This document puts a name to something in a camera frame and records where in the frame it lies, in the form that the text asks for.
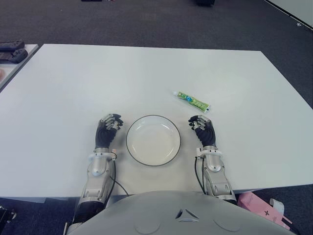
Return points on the white paper roll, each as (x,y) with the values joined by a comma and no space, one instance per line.
(277,204)

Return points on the black metal device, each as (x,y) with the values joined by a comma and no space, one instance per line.
(6,213)

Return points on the white desk with black edge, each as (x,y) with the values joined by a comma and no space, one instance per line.
(293,12)

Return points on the green toothpaste tube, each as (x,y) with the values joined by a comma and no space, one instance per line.
(193,100)

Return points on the white plate with black rim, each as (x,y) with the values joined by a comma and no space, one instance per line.
(153,141)

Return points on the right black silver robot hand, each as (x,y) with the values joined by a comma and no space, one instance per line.
(207,135)

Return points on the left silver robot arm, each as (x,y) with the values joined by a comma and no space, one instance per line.
(97,166)

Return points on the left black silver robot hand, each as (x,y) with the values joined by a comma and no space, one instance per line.
(105,135)

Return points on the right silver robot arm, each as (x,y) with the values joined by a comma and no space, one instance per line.
(215,169)

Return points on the white side table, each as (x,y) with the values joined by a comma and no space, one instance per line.
(14,68)

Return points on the pink cardboard box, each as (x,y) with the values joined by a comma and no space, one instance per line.
(254,204)

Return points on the black game controller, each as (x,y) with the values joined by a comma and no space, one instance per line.
(13,55)
(12,44)

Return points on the grey robot torso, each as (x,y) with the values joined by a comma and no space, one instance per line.
(181,215)

